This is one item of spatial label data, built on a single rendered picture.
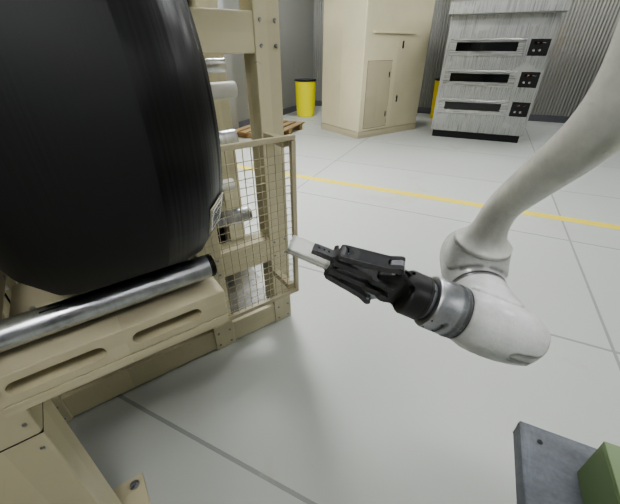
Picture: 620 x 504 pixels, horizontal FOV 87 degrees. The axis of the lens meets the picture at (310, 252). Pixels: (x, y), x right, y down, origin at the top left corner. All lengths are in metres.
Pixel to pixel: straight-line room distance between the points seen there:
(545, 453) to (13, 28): 0.91
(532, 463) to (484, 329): 0.28
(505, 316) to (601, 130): 0.28
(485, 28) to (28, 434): 6.04
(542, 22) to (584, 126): 5.64
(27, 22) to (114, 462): 1.38
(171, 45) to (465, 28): 5.73
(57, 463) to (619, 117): 1.08
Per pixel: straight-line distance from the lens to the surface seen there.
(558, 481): 0.78
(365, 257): 0.50
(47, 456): 0.96
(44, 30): 0.42
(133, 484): 1.46
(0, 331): 0.65
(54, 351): 0.65
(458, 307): 0.55
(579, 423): 1.80
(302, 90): 7.51
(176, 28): 0.45
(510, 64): 6.07
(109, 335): 0.64
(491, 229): 0.65
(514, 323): 0.60
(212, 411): 1.54
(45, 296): 0.91
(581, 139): 0.47
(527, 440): 0.80
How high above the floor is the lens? 1.26
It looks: 32 degrees down
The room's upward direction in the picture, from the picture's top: straight up
